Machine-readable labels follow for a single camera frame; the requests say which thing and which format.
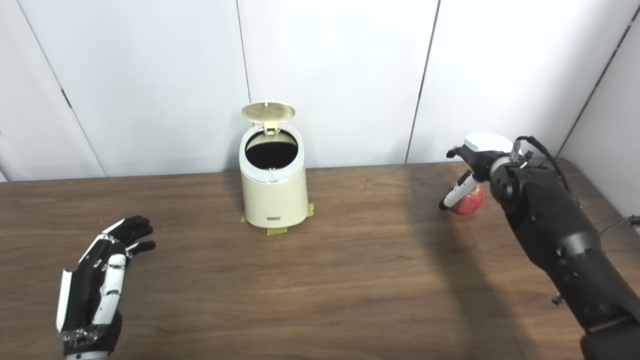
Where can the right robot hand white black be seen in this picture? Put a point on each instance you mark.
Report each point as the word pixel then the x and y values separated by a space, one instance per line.
pixel 482 150

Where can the cream-colored bin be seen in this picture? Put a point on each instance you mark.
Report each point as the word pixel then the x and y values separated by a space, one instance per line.
pixel 274 200

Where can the red apple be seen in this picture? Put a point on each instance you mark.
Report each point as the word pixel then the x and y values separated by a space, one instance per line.
pixel 470 202

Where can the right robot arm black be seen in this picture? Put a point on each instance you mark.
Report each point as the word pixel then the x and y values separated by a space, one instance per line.
pixel 565 240

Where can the cream round bin lid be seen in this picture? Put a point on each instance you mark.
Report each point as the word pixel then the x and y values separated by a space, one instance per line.
pixel 267 112

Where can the black wall panel hinge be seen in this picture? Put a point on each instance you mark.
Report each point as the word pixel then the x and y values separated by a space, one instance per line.
pixel 66 98

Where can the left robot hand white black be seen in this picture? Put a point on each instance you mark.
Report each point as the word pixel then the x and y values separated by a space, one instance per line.
pixel 85 290

